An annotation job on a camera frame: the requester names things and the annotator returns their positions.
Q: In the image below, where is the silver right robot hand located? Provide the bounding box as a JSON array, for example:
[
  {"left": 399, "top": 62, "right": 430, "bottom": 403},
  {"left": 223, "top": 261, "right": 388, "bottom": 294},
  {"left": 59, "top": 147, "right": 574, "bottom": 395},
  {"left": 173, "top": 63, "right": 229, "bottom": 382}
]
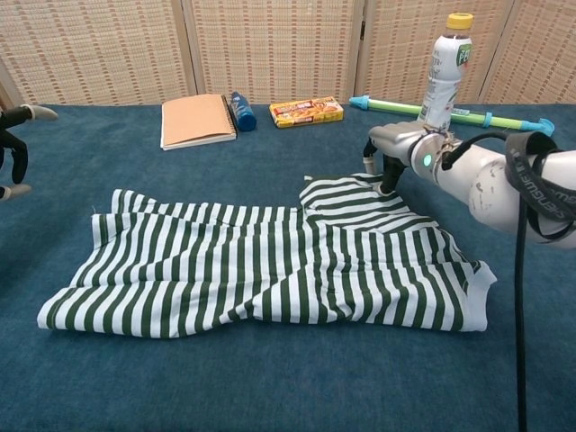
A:
[{"left": 362, "top": 121, "right": 428, "bottom": 197}]

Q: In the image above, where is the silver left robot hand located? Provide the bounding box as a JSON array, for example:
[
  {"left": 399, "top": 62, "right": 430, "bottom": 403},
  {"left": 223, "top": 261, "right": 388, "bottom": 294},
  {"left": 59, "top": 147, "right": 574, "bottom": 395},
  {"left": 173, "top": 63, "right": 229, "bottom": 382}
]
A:
[{"left": 0, "top": 103, "right": 59, "bottom": 202}]

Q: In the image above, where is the green white striped T-shirt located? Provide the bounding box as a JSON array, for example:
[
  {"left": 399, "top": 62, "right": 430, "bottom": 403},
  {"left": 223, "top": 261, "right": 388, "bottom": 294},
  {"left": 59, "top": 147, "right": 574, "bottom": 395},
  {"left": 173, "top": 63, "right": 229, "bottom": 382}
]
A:
[{"left": 36, "top": 174, "right": 499, "bottom": 339}]

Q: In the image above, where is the green blue water squirter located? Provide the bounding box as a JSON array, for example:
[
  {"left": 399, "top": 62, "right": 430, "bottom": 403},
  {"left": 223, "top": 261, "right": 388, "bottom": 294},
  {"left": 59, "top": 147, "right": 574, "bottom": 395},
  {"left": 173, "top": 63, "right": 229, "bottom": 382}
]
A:
[{"left": 348, "top": 94, "right": 556, "bottom": 140}]

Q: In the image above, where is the white bottle yellow cap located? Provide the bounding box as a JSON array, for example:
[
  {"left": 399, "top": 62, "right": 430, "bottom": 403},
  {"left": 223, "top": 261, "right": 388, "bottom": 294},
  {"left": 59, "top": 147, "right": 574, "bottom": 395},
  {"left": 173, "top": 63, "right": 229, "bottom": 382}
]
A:
[{"left": 415, "top": 12, "right": 475, "bottom": 132}]

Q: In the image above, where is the yellow curry box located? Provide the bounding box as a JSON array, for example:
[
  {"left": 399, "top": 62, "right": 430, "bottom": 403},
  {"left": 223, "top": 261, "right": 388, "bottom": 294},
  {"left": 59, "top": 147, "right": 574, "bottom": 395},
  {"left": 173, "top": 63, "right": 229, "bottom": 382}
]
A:
[{"left": 268, "top": 96, "right": 346, "bottom": 131}]

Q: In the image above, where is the bamboo folding screen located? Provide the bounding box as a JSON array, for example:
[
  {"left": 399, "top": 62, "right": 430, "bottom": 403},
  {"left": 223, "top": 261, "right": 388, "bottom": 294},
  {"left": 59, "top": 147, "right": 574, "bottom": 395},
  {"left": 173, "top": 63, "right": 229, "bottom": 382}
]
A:
[{"left": 0, "top": 0, "right": 576, "bottom": 109}]

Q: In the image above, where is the small blue bottle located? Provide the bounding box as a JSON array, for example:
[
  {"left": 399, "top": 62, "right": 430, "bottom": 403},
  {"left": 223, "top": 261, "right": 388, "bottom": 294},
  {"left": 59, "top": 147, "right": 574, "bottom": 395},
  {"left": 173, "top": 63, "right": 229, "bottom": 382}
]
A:
[{"left": 228, "top": 91, "right": 257, "bottom": 132}]

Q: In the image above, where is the tan spiral notebook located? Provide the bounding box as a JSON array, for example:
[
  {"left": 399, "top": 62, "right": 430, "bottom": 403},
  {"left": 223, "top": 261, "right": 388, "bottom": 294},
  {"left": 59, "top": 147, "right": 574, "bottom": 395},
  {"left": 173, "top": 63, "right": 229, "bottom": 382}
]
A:
[{"left": 159, "top": 93, "right": 239, "bottom": 152}]

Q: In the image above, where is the blue carpet table cover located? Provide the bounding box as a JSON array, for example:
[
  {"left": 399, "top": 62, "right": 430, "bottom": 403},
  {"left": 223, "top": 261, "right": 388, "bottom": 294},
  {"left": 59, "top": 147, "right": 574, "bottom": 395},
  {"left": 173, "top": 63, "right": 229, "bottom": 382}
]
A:
[{"left": 0, "top": 103, "right": 576, "bottom": 432}]

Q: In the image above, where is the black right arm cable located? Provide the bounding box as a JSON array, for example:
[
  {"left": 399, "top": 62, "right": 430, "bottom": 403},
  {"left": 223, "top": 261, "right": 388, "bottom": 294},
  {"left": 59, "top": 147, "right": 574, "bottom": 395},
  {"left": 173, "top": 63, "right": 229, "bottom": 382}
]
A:
[{"left": 443, "top": 130, "right": 559, "bottom": 432}]

